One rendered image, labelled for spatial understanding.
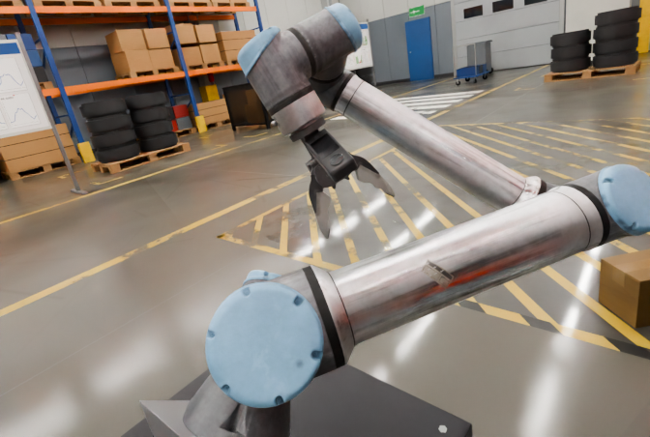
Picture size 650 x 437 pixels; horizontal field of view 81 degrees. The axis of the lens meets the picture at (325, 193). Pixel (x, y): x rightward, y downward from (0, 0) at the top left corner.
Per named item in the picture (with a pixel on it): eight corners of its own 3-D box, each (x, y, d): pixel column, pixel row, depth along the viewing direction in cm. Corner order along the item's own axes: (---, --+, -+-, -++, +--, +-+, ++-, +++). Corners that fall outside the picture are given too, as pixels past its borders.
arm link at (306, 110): (316, 87, 63) (268, 117, 63) (332, 113, 64) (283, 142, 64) (310, 93, 72) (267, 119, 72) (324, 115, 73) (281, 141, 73)
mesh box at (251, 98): (267, 129, 782) (257, 81, 753) (231, 131, 866) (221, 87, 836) (297, 120, 843) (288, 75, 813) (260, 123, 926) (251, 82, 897)
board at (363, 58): (351, 109, 862) (338, 17, 802) (334, 111, 895) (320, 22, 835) (386, 99, 965) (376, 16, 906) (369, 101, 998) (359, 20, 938)
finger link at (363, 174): (392, 179, 76) (351, 161, 74) (402, 183, 70) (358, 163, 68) (386, 192, 76) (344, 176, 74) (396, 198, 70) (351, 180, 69)
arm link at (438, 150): (566, 217, 86) (314, 64, 89) (612, 204, 74) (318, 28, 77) (547, 260, 82) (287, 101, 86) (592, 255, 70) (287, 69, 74)
